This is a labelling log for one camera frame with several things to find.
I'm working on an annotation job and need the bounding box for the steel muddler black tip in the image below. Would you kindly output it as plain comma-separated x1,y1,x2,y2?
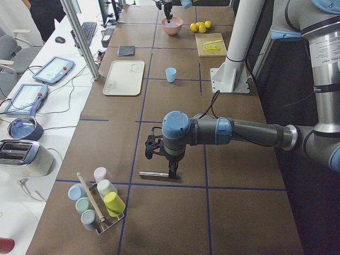
139,172,179,179

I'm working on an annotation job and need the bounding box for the white bear tray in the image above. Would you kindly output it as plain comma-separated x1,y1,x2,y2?
103,61,145,96

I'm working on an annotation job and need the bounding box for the wooden cutting board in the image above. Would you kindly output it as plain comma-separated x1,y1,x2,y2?
195,33,227,57

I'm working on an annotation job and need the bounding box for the grey folded cloth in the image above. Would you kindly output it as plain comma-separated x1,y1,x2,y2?
117,45,135,56

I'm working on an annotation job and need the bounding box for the yellow plastic knife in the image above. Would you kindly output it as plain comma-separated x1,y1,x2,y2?
203,39,222,45

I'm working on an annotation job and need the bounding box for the pile of clear ice cubes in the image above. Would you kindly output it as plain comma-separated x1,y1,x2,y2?
163,21,181,28

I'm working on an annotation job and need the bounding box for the grey cup on rack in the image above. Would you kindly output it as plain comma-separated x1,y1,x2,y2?
81,209,99,231

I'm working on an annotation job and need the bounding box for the black computer mouse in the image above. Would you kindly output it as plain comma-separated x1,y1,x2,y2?
55,37,66,44

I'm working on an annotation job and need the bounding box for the black keyboard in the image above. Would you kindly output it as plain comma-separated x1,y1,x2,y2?
81,21,97,46

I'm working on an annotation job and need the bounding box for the wooden rack handle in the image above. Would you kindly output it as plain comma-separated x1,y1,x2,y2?
76,172,105,223

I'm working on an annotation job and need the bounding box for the teach pendant near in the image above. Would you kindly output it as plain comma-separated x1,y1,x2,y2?
4,83,48,117

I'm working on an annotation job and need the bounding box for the yellow lemon left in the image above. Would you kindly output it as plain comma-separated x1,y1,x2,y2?
190,23,198,33

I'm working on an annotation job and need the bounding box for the light blue cup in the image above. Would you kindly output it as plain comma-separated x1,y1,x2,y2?
165,67,177,83

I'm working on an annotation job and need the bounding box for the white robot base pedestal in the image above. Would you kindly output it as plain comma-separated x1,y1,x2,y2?
210,0,265,94

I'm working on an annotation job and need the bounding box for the yellow lemon top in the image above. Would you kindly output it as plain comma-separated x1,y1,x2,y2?
205,20,212,29

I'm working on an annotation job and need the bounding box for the black box with label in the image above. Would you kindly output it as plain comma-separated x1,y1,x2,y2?
101,28,114,48

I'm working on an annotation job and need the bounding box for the pink bowl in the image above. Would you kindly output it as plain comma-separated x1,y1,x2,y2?
161,16,183,35

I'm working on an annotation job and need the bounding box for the blue pot with lid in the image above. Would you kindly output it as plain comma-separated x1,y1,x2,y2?
6,92,44,141

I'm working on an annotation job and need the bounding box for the yellow cup on rack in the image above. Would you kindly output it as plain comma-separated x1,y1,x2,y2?
104,192,125,217

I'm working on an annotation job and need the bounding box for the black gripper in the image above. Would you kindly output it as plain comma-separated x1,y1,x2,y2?
145,126,185,179
154,0,172,22

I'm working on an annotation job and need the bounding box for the yellow lemon bottom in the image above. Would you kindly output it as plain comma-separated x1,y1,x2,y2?
198,25,207,33

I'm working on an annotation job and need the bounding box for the pink cup on rack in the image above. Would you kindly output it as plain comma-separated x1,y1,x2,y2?
93,167,113,183

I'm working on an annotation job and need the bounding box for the blue cup on rack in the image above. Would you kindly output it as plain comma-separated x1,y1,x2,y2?
67,183,87,201

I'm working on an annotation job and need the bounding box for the teach pendant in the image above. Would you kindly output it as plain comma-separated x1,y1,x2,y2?
32,56,74,84
4,83,48,117

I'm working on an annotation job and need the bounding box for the white wire cup rack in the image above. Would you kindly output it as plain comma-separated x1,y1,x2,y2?
90,184,124,235

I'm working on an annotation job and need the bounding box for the lemon slices row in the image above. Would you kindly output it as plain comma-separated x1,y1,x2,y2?
203,45,220,51

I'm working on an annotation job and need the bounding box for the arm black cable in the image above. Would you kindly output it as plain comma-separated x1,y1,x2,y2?
193,90,221,120

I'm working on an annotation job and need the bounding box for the green cup on rack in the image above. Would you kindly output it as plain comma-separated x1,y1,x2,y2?
75,197,94,215

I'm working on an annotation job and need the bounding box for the white cup on rack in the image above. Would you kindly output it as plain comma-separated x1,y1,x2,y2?
97,179,118,200

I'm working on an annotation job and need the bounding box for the teach pendant far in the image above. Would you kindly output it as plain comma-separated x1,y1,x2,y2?
32,56,74,84

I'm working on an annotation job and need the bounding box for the aluminium frame post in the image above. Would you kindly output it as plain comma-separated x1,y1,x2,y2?
61,0,100,81

